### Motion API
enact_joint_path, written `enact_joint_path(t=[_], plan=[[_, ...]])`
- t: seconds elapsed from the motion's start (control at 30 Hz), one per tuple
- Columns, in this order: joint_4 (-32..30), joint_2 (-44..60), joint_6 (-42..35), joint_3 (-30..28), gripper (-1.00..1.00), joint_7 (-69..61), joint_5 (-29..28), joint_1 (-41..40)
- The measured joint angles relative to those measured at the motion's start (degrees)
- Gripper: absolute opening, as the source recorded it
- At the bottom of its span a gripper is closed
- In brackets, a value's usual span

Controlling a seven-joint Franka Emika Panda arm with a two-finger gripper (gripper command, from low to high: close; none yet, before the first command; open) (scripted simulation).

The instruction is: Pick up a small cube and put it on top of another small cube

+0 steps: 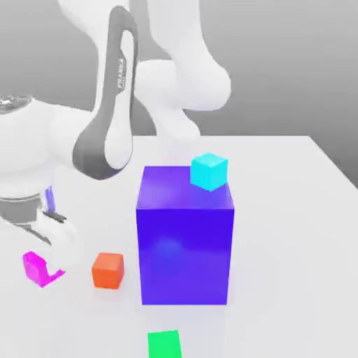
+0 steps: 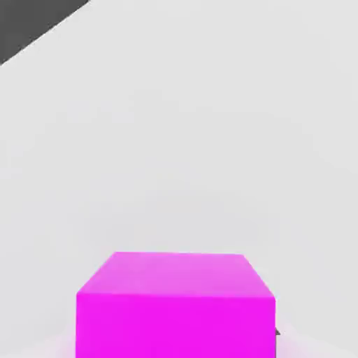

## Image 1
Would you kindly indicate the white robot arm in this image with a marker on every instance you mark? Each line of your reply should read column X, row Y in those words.
column 179, row 56

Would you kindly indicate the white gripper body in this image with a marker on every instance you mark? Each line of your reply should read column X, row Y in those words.
column 62, row 242

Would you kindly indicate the small orange cube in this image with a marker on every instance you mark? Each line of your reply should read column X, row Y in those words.
column 107, row 271

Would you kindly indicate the small green cube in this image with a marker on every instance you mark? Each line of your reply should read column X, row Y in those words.
column 164, row 344

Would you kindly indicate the large purple box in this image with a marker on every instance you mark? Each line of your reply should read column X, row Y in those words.
column 184, row 251

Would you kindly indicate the small cyan cube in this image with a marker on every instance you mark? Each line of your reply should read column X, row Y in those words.
column 209, row 171

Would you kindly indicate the small magenta cube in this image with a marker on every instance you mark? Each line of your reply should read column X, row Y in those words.
column 34, row 270

